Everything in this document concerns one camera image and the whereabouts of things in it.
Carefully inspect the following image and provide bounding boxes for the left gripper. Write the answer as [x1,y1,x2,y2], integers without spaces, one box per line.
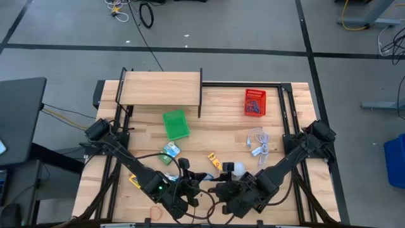
[172,157,209,209]

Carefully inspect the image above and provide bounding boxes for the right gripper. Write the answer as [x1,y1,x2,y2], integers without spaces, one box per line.
[207,161,245,216]

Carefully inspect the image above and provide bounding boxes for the yellow Crayola crayon box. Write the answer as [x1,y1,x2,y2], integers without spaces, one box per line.
[128,173,142,190]

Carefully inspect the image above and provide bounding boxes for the grey desk foot bar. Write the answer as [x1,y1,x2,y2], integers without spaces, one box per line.
[361,99,405,111]

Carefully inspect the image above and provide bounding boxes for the black computer desk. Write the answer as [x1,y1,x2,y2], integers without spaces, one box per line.
[0,77,48,168]

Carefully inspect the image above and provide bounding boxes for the grey desk leg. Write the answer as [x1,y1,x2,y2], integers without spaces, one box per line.
[336,0,402,30]

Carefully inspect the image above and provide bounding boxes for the small yellow crayon box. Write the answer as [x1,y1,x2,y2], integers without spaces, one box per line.
[207,152,224,173]

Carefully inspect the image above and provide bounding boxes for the orange rubber band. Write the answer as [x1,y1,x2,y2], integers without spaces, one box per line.
[149,205,163,222]

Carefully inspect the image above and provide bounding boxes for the green plastic basket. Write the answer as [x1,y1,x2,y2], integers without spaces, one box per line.
[162,109,190,142]

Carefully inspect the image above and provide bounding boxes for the red plastic basket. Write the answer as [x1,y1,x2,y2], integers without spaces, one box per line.
[244,88,267,118]

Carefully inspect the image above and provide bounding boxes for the black box with LED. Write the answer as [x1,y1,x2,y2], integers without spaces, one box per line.
[92,79,106,110]

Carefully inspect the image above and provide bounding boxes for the blue plastic bin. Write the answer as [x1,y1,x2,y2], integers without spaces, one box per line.
[383,132,405,190]

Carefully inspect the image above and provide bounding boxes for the black computer mouse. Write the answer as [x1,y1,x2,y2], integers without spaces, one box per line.
[0,202,25,228]

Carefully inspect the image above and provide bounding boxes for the white power cord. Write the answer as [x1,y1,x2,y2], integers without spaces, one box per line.
[246,127,271,167]

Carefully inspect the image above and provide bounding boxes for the wooden shelf riser black frame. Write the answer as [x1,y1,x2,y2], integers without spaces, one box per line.
[114,66,204,118]

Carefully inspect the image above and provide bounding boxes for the black aluminium rig frame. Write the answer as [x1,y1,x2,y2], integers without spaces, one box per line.
[72,80,342,228]

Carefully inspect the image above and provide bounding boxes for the black hanging cable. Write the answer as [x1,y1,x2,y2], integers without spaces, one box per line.
[126,0,165,72]

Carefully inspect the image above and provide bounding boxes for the yellow and black cables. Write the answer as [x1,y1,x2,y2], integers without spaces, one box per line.
[42,106,96,130]

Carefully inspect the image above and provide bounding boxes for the black coiled cable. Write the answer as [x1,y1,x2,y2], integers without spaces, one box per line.
[139,1,155,29]

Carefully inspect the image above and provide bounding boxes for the yellow floor cable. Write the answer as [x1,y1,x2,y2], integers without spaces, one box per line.
[340,0,368,32]

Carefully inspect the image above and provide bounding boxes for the black and white cable bundle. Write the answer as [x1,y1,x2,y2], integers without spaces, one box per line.
[377,24,405,67]

